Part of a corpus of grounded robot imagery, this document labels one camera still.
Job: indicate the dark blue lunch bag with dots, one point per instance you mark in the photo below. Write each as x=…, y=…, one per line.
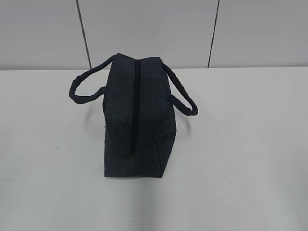
x=139, y=103

